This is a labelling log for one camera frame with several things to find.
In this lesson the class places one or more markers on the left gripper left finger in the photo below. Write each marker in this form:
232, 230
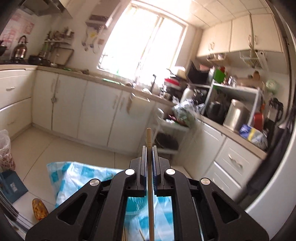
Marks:
97, 210

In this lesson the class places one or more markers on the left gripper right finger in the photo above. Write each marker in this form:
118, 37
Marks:
201, 210

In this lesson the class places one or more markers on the bamboo chopstick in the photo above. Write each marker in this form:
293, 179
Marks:
150, 184
141, 234

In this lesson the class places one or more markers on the blue white checkered tablecloth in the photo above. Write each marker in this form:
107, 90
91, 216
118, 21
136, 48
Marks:
68, 177

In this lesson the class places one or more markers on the yellow patterned slipper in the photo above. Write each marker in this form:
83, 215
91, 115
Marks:
39, 209

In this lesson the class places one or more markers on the dark blue box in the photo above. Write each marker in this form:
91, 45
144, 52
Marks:
11, 186

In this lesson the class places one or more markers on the blue snack bag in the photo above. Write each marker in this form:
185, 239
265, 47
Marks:
254, 136

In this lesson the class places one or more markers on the floral plastic bag bin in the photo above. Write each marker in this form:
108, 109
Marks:
6, 158

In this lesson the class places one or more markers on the bag of green vegetables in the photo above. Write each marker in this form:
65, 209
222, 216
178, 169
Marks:
184, 113

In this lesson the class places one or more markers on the black rice cooker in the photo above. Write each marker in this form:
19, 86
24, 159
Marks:
216, 112

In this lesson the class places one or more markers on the white microwave shelf rack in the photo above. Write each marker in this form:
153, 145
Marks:
251, 97

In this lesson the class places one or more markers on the black wok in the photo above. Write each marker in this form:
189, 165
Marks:
39, 61

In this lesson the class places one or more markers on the metal kettle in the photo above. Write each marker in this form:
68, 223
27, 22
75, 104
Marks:
20, 50

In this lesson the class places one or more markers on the range hood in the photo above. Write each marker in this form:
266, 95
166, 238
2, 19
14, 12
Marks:
46, 7

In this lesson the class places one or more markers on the wall water heater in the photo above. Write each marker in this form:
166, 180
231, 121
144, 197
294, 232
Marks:
103, 13

